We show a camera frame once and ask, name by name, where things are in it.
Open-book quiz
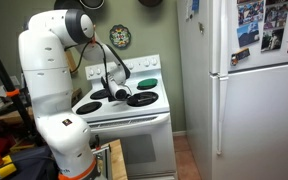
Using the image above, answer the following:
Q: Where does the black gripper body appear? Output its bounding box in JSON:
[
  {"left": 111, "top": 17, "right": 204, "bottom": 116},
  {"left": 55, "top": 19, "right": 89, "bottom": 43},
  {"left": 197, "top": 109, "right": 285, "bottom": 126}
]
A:
[{"left": 100, "top": 77, "right": 113, "bottom": 98}]

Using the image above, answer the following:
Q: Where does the white electric stove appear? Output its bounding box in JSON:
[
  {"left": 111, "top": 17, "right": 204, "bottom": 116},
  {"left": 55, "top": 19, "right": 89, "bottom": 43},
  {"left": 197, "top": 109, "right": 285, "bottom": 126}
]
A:
[{"left": 71, "top": 54, "right": 179, "bottom": 180}]

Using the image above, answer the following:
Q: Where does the large black coil burner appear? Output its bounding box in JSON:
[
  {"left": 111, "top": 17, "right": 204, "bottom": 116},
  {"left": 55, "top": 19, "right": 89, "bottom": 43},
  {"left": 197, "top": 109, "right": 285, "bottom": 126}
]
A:
[
  {"left": 89, "top": 88, "right": 111, "bottom": 101},
  {"left": 126, "top": 91, "right": 160, "bottom": 108}
]

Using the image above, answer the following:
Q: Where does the wooden side counter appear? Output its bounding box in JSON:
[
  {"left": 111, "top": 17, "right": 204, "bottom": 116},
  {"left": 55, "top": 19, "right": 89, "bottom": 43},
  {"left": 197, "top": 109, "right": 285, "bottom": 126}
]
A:
[{"left": 71, "top": 87, "right": 84, "bottom": 108}]

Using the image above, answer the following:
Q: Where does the green round lid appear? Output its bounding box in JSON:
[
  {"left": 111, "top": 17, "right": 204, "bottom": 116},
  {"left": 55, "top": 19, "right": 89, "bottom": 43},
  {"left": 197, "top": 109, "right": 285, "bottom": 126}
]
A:
[{"left": 137, "top": 78, "right": 159, "bottom": 90}]

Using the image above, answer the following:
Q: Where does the hanging pan with light rim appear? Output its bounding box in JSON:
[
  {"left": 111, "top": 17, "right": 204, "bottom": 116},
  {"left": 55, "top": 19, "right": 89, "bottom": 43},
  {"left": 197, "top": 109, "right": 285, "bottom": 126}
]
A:
[{"left": 78, "top": 0, "right": 106, "bottom": 11}]

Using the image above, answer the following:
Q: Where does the dark hanging frying pan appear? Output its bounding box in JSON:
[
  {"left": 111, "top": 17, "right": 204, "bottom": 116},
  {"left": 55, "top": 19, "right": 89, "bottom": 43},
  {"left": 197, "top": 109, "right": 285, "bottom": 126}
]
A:
[{"left": 53, "top": 0, "right": 85, "bottom": 11}]

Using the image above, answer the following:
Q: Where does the brown hanging pan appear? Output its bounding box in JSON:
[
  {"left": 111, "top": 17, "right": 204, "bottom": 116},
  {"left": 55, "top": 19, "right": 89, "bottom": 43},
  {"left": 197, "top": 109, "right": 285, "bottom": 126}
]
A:
[{"left": 137, "top": 0, "right": 164, "bottom": 8}]

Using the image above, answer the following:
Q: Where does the black tripod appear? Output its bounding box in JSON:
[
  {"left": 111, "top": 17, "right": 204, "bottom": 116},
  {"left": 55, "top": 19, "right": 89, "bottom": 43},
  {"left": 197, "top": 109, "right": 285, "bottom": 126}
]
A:
[{"left": 0, "top": 25, "right": 40, "bottom": 144}]

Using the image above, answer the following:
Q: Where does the dark blue bin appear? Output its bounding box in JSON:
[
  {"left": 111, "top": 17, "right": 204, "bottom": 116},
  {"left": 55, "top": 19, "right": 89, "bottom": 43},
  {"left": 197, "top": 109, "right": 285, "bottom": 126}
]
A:
[{"left": 3, "top": 143, "right": 61, "bottom": 180}]

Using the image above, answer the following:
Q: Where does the brass magnet clip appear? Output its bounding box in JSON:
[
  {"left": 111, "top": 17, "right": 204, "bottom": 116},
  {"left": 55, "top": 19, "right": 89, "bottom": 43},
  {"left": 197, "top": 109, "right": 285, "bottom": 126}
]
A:
[{"left": 197, "top": 21, "right": 205, "bottom": 36}]

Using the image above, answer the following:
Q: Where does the white paper note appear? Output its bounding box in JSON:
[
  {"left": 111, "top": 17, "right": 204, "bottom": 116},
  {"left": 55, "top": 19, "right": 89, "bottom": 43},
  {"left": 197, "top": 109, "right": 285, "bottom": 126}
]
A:
[{"left": 184, "top": 0, "right": 194, "bottom": 22}]

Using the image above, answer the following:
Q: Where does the blue fridge magnet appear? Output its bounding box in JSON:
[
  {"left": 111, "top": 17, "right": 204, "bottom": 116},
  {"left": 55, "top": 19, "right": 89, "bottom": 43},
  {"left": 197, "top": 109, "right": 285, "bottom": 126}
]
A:
[{"left": 191, "top": 0, "right": 200, "bottom": 13}]

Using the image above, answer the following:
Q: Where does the dark clip fridge magnet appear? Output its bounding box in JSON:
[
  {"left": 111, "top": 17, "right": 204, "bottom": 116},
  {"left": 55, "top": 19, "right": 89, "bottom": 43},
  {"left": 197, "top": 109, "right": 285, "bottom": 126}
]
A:
[{"left": 230, "top": 48, "right": 251, "bottom": 67}]

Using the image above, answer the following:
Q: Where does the blue sky fridge photo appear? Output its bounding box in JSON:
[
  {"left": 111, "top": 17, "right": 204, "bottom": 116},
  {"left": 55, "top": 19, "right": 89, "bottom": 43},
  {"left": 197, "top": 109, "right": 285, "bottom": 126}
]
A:
[{"left": 236, "top": 21, "right": 261, "bottom": 48}]

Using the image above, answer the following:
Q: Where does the white refrigerator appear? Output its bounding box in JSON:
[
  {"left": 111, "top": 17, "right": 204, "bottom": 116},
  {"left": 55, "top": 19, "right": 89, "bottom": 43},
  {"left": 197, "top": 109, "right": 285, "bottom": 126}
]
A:
[{"left": 176, "top": 0, "right": 288, "bottom": 180}]

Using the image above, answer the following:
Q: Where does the colourful crowd fridge photo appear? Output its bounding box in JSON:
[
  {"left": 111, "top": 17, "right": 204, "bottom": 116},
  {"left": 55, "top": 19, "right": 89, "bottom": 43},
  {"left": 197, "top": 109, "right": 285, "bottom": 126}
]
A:
[{"left": 237, "top": 1, "right": 265, "bottom": 26}]

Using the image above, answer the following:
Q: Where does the dark portrait fridge photo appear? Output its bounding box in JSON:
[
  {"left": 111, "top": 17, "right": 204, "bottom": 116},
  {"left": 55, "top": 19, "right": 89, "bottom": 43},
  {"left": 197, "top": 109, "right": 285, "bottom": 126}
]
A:
[{"left": 260, "top": 28, "right": 285, "bottom": 53}]

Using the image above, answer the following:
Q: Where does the people group fridge photo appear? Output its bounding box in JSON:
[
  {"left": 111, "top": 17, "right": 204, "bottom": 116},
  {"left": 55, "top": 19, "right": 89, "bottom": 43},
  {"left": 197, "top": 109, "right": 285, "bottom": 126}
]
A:
[{"left": 263, "top": 3, "right": 288, "bottom": 30}]

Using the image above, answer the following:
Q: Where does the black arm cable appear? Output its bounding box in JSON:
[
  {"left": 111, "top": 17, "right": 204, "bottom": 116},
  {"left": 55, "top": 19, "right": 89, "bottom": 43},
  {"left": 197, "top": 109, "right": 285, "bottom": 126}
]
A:
[{"left": 63, "top": 39, "right": 109, "bottom": 81}]

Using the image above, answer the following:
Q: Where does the white oven door handle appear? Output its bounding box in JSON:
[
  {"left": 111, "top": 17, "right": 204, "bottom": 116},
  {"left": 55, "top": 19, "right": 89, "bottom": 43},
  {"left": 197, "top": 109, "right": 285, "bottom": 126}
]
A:
[{"left": 88, "top": 113, "right": 171, "bottom": 132}]

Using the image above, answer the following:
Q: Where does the orange cable clip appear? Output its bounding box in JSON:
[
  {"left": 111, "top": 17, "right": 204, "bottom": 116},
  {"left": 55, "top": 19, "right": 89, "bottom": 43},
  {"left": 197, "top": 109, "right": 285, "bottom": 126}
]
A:
[{"left": 89, "top": 23, "right": 97, "bottom": 46}]

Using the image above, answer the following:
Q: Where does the colourful decorative wall plate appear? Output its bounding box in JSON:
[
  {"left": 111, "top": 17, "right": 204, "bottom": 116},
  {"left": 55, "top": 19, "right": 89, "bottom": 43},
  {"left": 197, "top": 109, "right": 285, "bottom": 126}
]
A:
[{"left": 109, "top": 24, "right": 132, "bottom": 50}]

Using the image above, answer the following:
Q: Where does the aluminium frame rail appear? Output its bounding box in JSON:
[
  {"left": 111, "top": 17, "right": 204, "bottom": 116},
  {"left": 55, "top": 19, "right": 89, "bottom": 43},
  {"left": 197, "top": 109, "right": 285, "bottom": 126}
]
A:
[{"left": 90, "top": 143, "right": 114, "bottom": 180}]

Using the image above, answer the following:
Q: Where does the long white fridge handle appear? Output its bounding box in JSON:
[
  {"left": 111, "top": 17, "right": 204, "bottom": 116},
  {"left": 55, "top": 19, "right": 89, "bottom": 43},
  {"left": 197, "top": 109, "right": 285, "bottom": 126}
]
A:
[{"left": 215, "top": 75, "right": 230, "bottom": 156}]

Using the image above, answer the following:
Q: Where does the short white fridge handle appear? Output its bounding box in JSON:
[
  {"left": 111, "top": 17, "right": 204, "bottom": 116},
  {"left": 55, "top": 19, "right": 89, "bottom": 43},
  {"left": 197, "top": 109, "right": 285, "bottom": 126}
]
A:
[{"left": 209, "top": 0, "right": 230, "bottom": 77}]

